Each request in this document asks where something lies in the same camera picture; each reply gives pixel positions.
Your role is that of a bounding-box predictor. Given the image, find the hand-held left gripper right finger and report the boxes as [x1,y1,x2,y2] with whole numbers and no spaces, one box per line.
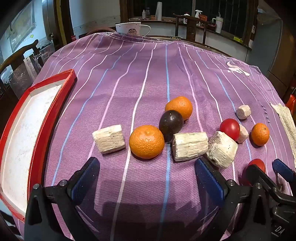
[194,158,271,241]

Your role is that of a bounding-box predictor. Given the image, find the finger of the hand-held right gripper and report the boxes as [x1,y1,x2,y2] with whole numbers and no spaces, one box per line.
[272,159,296,183]
[245,164,281,202]

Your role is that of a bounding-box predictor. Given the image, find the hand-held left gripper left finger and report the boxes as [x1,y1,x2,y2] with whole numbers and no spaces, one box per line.
[24,157,100,241]

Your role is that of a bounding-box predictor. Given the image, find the red tomato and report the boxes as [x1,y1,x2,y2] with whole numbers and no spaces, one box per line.
[219,118,240,141]
[242,159,266,186]

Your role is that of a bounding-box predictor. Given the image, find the large white sugarcane chunk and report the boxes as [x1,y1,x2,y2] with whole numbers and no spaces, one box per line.
[92,125,126,154]
[171,132,209,162]
[206,131,238,168]

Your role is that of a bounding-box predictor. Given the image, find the small orange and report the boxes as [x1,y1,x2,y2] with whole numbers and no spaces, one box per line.
[251,123,270,146]

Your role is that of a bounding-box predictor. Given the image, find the small white sugarcane chunk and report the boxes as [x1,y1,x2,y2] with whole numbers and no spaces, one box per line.
[236,124,249,143]
[236,105,251,120]

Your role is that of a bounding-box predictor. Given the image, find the dark purple passion fruit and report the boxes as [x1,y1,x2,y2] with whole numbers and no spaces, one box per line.
[159,110,184,142]

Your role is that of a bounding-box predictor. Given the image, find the large orange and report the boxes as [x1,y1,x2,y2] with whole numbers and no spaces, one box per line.
[165,96,193,121]
[129,125,165,159]

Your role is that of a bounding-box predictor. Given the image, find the red-rimmed white tray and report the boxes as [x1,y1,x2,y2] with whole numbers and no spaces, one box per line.
[0,69,78,223]

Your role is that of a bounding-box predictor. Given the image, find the white textured towel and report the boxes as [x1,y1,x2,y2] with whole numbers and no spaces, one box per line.
[270,103,296,168]

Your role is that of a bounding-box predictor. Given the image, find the orange plastic bag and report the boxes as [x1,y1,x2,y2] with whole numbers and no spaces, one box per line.
[285,92,296,114]

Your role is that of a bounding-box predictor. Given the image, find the purple striped cloth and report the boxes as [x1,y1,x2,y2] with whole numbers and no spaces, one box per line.
[32,32,296,241]

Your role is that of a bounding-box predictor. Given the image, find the grey refrigerator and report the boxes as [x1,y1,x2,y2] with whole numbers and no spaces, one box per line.
[245,13,296,93]

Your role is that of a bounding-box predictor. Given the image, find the round-backed wooden chair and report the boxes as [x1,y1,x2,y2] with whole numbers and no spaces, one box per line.
[86,28,116,37]

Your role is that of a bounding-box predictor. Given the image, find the white tumbler with straw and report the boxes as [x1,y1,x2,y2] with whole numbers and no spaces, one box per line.
[212,13,224,33]

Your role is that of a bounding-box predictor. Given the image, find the dark wooden chair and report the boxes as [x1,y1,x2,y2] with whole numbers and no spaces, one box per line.
[173,13,210,45]

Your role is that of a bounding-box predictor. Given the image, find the white cartoon mug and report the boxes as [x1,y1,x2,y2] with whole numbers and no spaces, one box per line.
[115,22,151,37]

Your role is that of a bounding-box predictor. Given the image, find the wall poster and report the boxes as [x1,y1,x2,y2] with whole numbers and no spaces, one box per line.
[8,1,38,52]

